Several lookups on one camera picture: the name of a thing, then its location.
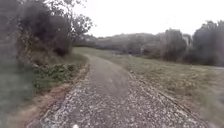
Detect grey gravel path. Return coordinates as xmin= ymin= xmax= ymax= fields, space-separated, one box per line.
xmin=28 ymin=54 xmax=214 ymax=128

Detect row of trees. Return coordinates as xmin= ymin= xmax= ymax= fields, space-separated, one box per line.
xmin=71 ymin=19 xmax=224 ymax=67

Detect grass field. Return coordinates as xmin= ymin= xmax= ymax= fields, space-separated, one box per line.
xmin=72 ymin=46 xmax=224 ymax=128

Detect grass verge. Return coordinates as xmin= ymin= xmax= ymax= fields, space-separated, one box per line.
xmin=0 ymin=49 xmax=90 ymax=128

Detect large bush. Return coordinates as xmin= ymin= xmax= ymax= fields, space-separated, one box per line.
xmin=0 ymin=0 xmax=95 ymax=66

